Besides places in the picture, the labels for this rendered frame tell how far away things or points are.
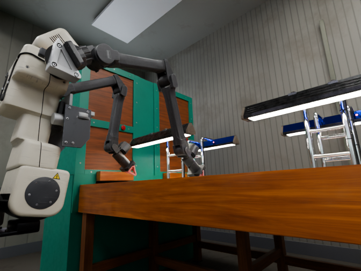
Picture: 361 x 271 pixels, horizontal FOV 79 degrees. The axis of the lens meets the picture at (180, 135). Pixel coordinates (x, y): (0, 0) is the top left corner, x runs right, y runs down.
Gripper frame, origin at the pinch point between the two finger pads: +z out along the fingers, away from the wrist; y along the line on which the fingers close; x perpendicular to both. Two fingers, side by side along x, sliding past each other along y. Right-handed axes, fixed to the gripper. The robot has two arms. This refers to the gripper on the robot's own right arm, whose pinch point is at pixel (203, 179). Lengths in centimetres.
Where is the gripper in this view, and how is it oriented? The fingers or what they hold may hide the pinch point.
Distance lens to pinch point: 133.9
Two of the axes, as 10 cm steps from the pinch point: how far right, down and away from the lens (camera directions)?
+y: -7.2, 1.8, 6.6
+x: -4.2, 6.5, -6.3
